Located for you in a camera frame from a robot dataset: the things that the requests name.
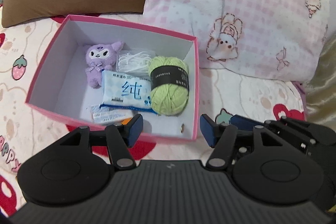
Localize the pink cardboard box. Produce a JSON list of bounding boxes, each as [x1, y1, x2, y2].
[[25, 14, 200, 143]]

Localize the beige satin cloth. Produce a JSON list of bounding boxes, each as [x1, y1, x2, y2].
[[304, 30, 336, 122]]

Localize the pink checked pillow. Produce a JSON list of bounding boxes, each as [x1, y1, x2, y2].
[[140, 0, 331, 83]]

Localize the clear bag white string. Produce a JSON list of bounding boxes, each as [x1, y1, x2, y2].
[[117, 48, 155, 77]]

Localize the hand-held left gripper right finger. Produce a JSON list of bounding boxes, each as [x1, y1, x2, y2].
[[199, 114, 285, 170]]

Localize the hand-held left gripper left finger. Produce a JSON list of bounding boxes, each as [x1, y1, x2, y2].
[[59, 114, 144, 169]]

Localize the blue wet wipes packet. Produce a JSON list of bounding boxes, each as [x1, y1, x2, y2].
[[100, 70, 159, 115]]

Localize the small white packet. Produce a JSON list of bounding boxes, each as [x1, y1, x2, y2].
[[91, 105, 133, 125]]

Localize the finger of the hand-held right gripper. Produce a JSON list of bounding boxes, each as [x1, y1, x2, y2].
[[230, 114, 318, 154]]

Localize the purple plush toy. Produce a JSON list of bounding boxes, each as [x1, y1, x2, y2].
[[84, 40, 124, 88]]

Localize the purple cloth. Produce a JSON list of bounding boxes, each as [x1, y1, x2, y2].
[[291, 81, 307, 111]]

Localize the bear print bed blanket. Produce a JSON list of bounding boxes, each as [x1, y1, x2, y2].
[[0, 13, 307, 188]]

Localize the green yarn ball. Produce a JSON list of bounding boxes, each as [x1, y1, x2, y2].
[[147, 56, 190, 116]]

